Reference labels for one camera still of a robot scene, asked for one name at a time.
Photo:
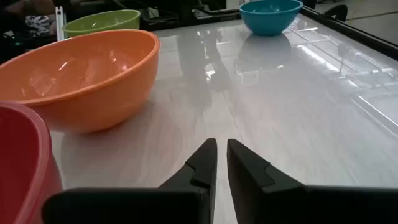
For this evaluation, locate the orange plastic bowl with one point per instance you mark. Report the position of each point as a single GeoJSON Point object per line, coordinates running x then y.
{"type": "Point", "coordinates": [102, 102]}

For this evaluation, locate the green plastic bowl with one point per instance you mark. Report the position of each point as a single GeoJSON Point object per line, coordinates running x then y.
{"type": "Point", "coordinates": [121, 21]}

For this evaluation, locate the black white patterned cloth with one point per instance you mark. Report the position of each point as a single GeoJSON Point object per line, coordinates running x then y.
{"type": "Point", "coordinates": [38, 24]}

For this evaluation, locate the white shelf post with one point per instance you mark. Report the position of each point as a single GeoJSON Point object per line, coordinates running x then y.
{"type": "Point", "coordinates": [59, 25]}

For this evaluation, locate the black chair part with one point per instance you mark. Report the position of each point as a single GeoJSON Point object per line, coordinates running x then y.
{"type": "Point", "coordinates": [337, 12]}

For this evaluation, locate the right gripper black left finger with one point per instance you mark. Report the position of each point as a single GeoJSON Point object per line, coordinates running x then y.
{"type": "Point", "coordinates": [174, 202]}

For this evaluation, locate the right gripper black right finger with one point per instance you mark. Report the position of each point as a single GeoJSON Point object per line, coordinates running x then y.
{"type": "Point", "coordinates": [280, 202]}

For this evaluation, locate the teal blue plastic bowl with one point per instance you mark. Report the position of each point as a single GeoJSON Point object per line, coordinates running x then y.
{"type": "Point", "coordinates": [267, 23]}

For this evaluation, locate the red plastic bowl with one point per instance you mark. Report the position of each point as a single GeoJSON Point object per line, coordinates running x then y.
{"type": "Point", "coordinates": [21, 161]}

